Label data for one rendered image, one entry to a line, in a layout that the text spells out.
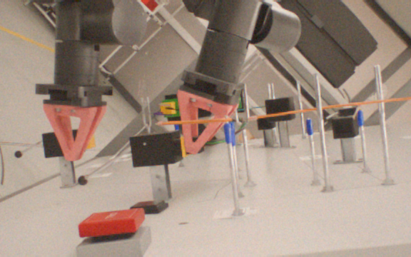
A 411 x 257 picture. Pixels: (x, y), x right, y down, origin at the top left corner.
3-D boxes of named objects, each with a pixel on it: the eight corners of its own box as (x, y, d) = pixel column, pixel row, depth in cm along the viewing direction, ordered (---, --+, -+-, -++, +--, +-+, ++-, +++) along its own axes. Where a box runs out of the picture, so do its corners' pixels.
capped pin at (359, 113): (363, 173, 84) (356, 111, 83) (359, 172, 85) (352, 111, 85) (374, 172, 84) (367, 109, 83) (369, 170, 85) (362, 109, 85)
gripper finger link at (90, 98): (105, 159, 84) (108, 90, 83) (83, 166, 77) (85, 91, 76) (59, 155, 85) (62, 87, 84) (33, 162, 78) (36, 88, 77)
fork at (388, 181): (398, 184, 72) (386, 63, 72) (382, 186, 73) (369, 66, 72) (394, 182, 74) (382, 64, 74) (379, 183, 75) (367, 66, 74)
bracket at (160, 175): (160, 198, 83) (155, 162, 83) (177, 197, 82) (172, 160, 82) (148, 205, 78) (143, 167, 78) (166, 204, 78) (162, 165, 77)
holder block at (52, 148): (24, 189, 113) (16, 135, 113) (89, 181, 112) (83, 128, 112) (14, 193, 109) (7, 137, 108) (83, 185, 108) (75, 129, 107)
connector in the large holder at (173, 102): (185, 115, 144) (183, 97, 144) (178, 116, 142) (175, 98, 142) (168, 116, 148) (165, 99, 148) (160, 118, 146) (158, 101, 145)
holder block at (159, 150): (143, 163, 83) (140, 133, 82) (183, 159, 81) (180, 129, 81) (133, 168, 79) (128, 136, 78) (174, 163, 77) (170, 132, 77)
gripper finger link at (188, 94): (222, 156, 82) (243, 88, 80) (212, 164, 75) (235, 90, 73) (174, 140, 83) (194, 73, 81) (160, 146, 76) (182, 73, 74)
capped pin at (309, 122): (320, 185, 78) (312, 118, 78) (308, 185, 79) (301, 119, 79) (323, 183, 80) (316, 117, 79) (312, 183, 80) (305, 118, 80)
